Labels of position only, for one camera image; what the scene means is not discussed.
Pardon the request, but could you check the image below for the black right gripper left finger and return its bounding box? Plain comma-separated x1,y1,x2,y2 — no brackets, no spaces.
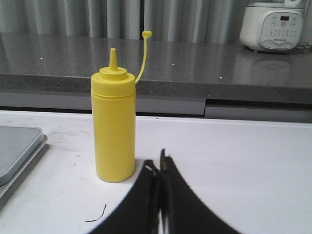
90,160,160,234

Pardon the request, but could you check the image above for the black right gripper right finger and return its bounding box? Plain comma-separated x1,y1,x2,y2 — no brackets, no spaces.
160,149,239,234

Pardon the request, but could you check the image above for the yellow squeeze bottle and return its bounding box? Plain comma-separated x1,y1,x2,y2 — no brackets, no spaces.
91,31,152,182

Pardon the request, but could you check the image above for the silver digital kitchen scale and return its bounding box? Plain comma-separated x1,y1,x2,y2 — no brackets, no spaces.
0,125,47,197

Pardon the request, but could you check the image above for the grey stone counter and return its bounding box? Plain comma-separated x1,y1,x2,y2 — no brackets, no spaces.
0,33,312,123

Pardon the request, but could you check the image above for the white rice cooker appliance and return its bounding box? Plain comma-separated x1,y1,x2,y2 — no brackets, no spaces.
239,0,306,52

